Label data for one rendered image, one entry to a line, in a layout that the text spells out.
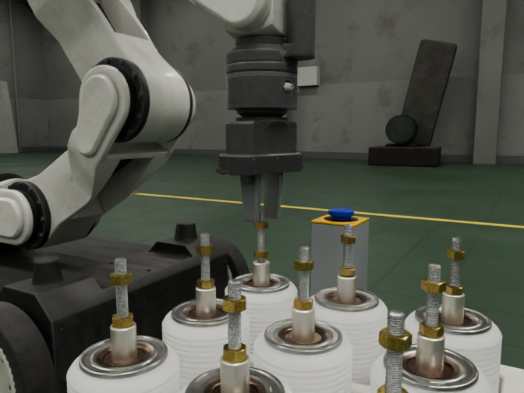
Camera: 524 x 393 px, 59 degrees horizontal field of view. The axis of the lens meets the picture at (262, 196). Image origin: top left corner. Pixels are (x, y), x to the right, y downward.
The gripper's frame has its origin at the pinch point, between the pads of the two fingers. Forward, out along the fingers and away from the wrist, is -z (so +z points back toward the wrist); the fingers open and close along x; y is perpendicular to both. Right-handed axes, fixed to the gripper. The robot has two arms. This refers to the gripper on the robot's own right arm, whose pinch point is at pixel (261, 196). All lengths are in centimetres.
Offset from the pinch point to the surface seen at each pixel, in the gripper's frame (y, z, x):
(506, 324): 7, -37, -73
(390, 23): -379, 184, -652
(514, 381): 27.5, -18.7, -11.6
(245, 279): -2.4, -11.4, 0.9
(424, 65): -298, 107, -617
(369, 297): 13.2, -11.3, -5.1
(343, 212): 0.9, -3.9, -16.3
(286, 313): 4.7, -14.2, 0.2
